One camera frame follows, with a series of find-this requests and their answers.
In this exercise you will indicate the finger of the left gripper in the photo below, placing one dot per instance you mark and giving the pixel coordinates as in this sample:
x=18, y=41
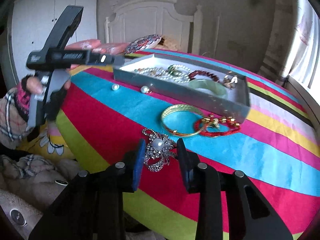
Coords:
x=96, y=59

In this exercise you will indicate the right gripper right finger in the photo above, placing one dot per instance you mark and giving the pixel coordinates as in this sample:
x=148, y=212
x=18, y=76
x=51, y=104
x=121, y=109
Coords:
x=250, y=215

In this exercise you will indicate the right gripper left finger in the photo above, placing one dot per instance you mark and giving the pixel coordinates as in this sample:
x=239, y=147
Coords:
x=91, y=205

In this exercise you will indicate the silver rhinestone pearl brooch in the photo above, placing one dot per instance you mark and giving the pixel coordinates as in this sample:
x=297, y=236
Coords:
x=159, y=150

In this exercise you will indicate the green jade bangle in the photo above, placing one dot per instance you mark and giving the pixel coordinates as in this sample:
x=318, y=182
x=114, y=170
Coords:
x=212, y=87

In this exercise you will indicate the gold pearl ring ornament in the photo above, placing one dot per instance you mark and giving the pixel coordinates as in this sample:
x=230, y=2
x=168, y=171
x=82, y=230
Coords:
x=230, y=80

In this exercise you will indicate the plaid sleeve forearm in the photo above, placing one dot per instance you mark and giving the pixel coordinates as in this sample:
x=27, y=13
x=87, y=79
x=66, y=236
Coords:
x=14, y=126

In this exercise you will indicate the pink folded quilt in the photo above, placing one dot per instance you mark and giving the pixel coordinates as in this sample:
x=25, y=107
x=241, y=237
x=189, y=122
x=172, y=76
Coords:
x=92, y=44

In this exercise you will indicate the pink floral pillow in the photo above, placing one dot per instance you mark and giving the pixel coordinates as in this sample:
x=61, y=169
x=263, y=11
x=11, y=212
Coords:
x=111, y=48

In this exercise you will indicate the pearl earring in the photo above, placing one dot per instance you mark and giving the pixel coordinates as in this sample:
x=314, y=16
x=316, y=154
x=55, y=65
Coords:
x=145, y=90
x=115, y=87

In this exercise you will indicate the white wardrobe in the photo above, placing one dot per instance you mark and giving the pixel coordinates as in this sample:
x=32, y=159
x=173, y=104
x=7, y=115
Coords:
x=33, y=20

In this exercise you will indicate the round patterned cushion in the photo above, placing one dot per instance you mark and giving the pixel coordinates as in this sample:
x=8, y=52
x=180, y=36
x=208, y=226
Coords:
x=142, y=43

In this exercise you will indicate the beige patterned pillow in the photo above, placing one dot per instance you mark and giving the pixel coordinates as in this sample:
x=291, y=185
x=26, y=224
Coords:
x=168, y=43

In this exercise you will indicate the colourful striped cloth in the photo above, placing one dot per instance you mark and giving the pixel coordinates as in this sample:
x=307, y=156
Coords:
x=276, y=148

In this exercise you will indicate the yellow daisy bedsheet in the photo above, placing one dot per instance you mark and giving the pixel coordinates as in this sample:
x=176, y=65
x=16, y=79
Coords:
x=45, y=138

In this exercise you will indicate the white bed headboard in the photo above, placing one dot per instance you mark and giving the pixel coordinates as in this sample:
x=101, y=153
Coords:
x=140, y=18

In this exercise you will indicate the white thin desk lamp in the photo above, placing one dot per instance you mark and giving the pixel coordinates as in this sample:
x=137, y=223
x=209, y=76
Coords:
x=216, y=38

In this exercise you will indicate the grey shallow cardboard box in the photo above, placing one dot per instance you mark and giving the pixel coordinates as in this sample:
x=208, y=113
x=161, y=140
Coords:
x=169, y=75

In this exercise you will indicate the printed window curtain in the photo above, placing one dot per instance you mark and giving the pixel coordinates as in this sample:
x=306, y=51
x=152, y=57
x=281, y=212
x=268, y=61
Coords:
x=293, y=48

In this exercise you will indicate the gold wire bangle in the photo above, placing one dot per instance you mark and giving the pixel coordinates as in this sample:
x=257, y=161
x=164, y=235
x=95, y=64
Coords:
x=177, y=119

